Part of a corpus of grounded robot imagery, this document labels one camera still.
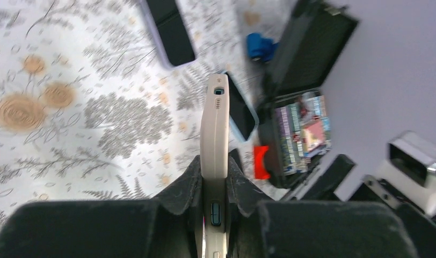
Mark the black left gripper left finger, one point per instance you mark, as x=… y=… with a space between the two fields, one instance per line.
x=167 y=225

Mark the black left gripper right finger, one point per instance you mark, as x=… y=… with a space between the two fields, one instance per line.
x=262 y=227

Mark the phone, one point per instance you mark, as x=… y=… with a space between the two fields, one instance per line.
x=169 y=32
x=243 y=117

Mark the beige phone case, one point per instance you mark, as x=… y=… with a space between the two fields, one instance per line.
x=214 y=135

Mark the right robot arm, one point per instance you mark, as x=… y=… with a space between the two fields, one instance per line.
x=420 y=228

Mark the black poker chip case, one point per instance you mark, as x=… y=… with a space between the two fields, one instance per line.
x=294 y=124

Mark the phone in lavender case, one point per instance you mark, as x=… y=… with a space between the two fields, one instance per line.
x=169 y=32

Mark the red plastic piece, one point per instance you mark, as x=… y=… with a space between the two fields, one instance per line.
x=260 y=172

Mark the floral tablecloth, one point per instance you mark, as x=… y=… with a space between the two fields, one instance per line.
x=88 y=111

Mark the blue plastic object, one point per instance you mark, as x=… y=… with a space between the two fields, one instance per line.
x=260 y=48

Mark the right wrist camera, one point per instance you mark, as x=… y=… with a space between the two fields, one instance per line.
x=410 y=166

